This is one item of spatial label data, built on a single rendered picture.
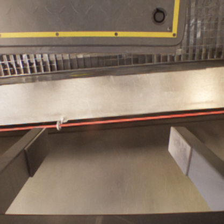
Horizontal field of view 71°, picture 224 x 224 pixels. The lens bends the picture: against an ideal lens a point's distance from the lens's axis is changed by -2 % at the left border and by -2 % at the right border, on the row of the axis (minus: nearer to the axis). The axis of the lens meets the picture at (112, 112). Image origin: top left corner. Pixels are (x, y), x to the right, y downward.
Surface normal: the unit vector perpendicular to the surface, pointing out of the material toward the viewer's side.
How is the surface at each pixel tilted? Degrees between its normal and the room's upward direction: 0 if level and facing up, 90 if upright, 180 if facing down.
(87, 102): 0
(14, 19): 0
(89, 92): 0
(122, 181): 68
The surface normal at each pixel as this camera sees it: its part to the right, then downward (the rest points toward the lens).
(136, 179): -0.07, -0.77
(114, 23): 0.02, 0.29
